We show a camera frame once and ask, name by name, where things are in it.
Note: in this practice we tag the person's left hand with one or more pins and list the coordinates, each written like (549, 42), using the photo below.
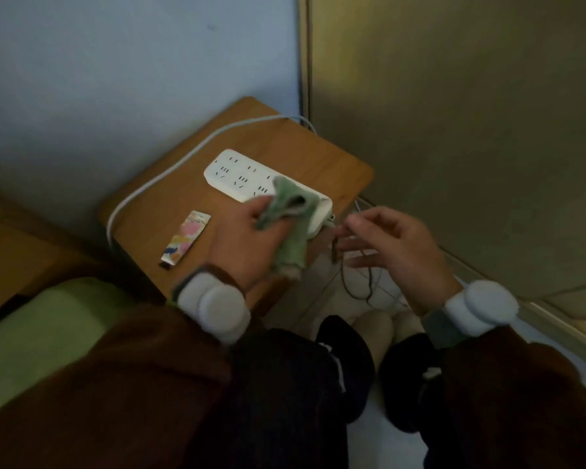
(244, 244)

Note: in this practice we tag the person's right hand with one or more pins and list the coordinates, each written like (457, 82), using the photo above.
(405, 253)

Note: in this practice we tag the green cleaning cloth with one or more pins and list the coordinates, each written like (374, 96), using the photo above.
(293, 239)

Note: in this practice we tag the white power strip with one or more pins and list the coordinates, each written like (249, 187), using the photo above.
(234, 170)

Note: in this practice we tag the person's left forearm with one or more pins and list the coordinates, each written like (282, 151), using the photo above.
(102, 400)

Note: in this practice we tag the person's right forearm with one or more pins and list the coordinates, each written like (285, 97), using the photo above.
(517, 410)

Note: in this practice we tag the person's right leg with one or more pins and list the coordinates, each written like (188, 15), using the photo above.
(405, 385)

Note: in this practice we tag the person's leg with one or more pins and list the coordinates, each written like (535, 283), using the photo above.
(283, 410)
(405, 385)

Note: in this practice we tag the person's left leg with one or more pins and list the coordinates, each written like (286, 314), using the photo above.
(283, 410)

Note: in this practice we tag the white left wrist tracker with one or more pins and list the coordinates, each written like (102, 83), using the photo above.
(220, 307)

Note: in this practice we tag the white wrist tracker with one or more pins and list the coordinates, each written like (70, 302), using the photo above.
(478, 307)
(220, 307)

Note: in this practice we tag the beige right slipper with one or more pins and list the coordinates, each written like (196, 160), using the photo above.
(407, 322)

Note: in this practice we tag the beige slipper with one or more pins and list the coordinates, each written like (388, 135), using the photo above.
(373, 332)
(407, 322)

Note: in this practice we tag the beige left slipper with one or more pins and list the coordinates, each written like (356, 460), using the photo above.
(373, 332)

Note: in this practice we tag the white right wrist tracker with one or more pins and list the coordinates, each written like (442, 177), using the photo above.
(478, 307)

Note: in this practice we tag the small wooden bedside table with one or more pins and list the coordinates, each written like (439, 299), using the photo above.
(283, 151)

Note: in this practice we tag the beige wardrobe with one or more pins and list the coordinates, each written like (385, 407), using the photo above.
(469, 117)

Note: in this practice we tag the green bed sheet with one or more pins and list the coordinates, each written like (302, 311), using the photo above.
(39, 337)

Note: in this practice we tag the wooden bed frame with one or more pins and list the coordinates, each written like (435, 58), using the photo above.
(19, 253)

